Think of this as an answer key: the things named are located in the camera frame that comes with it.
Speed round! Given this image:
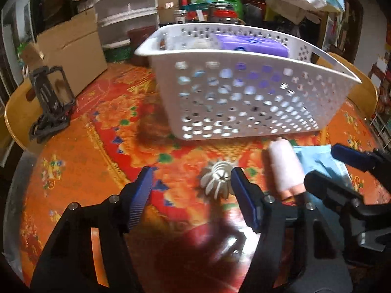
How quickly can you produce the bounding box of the light blue cloth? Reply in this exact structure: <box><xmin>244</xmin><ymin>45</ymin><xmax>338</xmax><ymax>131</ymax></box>
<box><xmin>293</xmin><ymin>145</ymin><xmax>352</xmax><ymax>187</ymax></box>

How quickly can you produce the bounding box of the wooden chair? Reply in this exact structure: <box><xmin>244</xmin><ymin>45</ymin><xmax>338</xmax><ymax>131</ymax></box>
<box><xmin>4</xmin><ymin>79</ymin><xmax>43</xmax><ymax>151</ymax></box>
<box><xmin>316</xmin><ymin>52</ymin><xmax>379</xmax><ymax>116</ymax></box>

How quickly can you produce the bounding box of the closed cardboard box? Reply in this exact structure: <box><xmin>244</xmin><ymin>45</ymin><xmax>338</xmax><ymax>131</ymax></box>
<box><xmin>157</xmin><ymin>0</ymin><xmax>181</xmax><ymax>25</ymax></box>

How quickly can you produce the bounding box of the black phone stand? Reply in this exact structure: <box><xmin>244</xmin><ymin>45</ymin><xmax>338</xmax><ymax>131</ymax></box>
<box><xmin>29</xmin><ymin>66</ymin><xmax>75</xmax><ymax>142</ymax></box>

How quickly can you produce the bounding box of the pink white cloth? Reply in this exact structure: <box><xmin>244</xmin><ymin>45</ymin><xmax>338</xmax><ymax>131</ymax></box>
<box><xmin>269</xmin><ymin>139</ymin><xmax>306</xmax><ymax>197</ymax></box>

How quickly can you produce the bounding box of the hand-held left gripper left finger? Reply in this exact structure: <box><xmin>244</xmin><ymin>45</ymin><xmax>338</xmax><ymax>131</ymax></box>
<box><xmin>31</xmin><ymin>166</ymin><xmax>155</xmax><ymax>293</ymax></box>

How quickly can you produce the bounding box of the stacked plastic drawer unit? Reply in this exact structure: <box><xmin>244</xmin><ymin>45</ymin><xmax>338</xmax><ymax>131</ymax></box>
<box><xmin>92</xmin><ymin>0</ymin><xmax>161</xmax><ymax>49</ymax></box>

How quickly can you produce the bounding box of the open cardboard box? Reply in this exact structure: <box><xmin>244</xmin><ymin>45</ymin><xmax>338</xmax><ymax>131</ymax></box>
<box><xmin>20</xmin><ymin>6</ymin><xmax>107</xmax><ymax>96</ymax></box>

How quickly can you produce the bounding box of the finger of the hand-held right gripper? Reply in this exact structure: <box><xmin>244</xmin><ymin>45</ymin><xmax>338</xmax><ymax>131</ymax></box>
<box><xmin>331</xmin><ymin>143</ymin><xmax>391</xmax><ymax>178</ymax></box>
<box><xmin>303</xmin><ymin>170</ymin><xmax>367</xmax><ymax>218</ymax></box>

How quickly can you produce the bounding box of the purple tissue pack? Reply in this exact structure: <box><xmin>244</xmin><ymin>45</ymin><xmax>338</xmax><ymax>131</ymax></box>
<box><xmin>214</xmin><ymin>33</ymin><xmax>289</xmax><ymax>58</ymax></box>

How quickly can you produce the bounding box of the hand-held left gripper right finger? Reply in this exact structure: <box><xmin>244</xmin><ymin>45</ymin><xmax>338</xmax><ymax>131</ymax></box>
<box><xmin>230</xmin><ymin>166</ymin><xmax>352</xmax><ymax>293</ymax></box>

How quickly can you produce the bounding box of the red printed tablecloth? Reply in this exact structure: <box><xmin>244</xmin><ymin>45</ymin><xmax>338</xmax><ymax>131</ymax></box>
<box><xmin>18</xmin><ymin>61</ymin><xmax>391</xmax><ymax>293</ymax></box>

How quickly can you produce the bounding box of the white ribbed round object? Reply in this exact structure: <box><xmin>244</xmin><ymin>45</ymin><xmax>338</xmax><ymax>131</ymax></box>
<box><xmin>200</xmin><ymin>160</ymin><xmax>236</xmax><ymax>200</ymax></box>

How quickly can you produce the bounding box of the white perforated plastic basket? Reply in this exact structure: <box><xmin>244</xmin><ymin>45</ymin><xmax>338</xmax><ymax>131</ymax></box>
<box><xmin>134</xmin><ymin>24</ymin><xmax>362</xmax><ymax>141</ymax></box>

